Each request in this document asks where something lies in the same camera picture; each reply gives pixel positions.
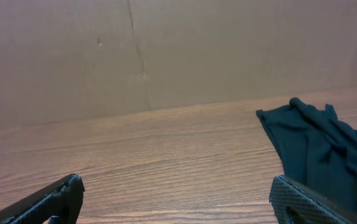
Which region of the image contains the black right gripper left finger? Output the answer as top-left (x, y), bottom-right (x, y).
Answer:
top-left (0, 174), bottom-right (85, 224)

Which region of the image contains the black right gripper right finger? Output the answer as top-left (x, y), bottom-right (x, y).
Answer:
top-left (269, 175), bottom-right (357, 224)

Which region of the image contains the black polo shirt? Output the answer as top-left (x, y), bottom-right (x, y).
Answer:
top-left (256, 98), bottom-right (357, 212)

